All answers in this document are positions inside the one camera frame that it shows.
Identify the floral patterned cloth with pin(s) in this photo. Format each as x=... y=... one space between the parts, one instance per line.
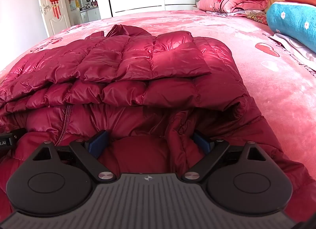
x=254 y=17

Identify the dark red puffer jacket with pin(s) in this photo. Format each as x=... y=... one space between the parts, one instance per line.
x=138 y=76

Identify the teal flower-print pillow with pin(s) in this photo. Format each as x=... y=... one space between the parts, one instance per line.
x=293 y=22

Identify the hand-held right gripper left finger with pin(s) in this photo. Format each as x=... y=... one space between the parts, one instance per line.
x=98 y=143

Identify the white kitchen cabinet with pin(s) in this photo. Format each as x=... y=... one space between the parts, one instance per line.
x=91 y=15

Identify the white door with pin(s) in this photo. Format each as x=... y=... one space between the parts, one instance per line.
x=63 y=22

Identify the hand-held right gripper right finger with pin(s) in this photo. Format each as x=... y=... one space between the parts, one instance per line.
x=201 y=142

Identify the pink heart-print bed blanket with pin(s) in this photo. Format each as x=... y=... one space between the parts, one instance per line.
x=271 y=95

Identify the white printed cloth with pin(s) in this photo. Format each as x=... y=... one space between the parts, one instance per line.
x=298 y=51

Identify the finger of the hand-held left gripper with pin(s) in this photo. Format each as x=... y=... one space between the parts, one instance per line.
x=18 y=134

